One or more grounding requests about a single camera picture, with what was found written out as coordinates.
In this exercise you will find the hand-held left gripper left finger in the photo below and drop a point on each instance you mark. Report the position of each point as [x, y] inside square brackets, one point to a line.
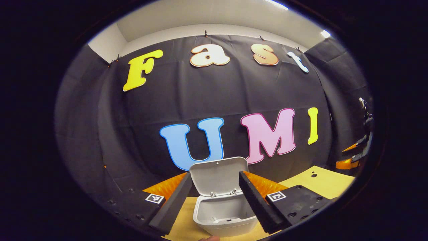
[172, 206]

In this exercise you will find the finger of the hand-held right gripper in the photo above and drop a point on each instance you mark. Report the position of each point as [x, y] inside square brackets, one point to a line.
[350, 148]
[346, 164]

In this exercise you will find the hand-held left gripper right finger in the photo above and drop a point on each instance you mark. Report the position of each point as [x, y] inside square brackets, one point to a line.
[257, 204]

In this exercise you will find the white desktop garbage bin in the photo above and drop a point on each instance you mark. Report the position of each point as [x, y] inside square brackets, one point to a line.
[217, 177]

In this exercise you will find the yellow wooden desktop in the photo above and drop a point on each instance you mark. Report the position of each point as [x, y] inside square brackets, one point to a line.
[321, 184]

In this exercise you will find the small ceiling light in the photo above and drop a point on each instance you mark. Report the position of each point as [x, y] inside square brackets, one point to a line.
[325, 33]

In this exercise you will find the black backdrop cloth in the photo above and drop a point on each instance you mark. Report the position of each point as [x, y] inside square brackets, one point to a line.
[217, 93]

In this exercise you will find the long ceiling light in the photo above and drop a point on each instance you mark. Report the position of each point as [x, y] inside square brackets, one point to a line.
[277, 4]

